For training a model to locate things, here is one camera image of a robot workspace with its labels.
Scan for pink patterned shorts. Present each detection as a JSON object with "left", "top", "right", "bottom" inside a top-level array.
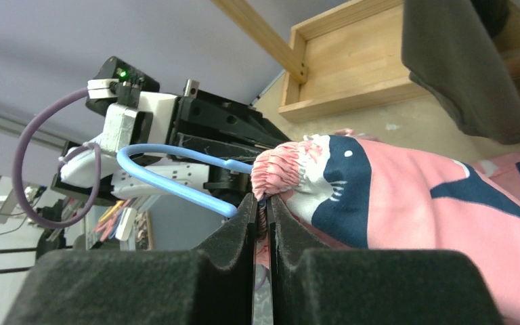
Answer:
[{"left": 251, "top": 129, "right": 520, "bottom": 324}]

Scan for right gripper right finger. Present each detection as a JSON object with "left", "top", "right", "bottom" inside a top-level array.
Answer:
[{"left": 267, "top": 197, "right": 502, "bottom": 324}]

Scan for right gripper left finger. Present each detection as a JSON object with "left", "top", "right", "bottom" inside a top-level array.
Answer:
[{"left": 4, "top": 195, "right": 257, "bottom": 324}]

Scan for dark green shorts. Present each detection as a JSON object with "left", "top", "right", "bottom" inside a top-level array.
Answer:
[{"left": 402, "top": 0, "right": 520, "bottom": 145}]

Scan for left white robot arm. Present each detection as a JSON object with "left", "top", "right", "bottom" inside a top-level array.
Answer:
[{"left": 51, "top": 56, "right": 288, "bottom": 211}]

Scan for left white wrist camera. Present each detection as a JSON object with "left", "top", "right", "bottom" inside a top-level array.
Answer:
[{"left": 87, "top": 79, "right": 179, "bottom": 156}]

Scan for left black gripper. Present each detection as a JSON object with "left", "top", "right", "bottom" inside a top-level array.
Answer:
[{"left": 170, "top": 79, "right": 293, "bottom": 198}]

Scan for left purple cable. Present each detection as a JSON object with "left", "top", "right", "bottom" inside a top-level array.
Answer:
[{"left": 12, "top": 87, "right": 103, "bottom": 230}]

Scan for wooden clothes rack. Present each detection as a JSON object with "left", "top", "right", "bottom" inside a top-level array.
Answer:
[{"left": 211, "top": 0, "right": 520, "bottom": 124}]

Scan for blue wire hanger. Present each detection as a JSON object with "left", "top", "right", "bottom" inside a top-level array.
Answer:
[{"left": 116, "top": 144, "right": 253, "bottom": 219}]

